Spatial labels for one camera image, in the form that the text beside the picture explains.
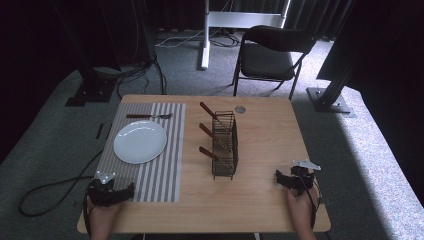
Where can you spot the person's left hand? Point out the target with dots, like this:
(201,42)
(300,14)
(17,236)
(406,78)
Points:
(103,215)

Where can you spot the white round plate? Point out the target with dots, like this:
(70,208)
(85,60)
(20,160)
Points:
(140,142)

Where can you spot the person's right hand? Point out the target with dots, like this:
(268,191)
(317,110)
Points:
(300,208)

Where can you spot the white metal stand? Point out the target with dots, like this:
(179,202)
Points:
(233,19)

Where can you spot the black folding chair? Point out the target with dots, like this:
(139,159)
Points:
(266,63)

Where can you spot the round grey table grommet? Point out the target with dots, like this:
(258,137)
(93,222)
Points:
(240,109)

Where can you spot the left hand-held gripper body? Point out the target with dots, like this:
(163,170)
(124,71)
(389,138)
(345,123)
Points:
(101,195)

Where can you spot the grey striped placemat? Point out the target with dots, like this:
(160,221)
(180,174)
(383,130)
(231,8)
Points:
(166,160)

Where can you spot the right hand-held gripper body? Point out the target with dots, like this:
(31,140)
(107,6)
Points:
(301,178)

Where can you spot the black tape strip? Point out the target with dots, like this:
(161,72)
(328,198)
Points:
(108,130)
(99,130)

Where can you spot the black stand with base plate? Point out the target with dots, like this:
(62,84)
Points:
(90,90)
(328,100)

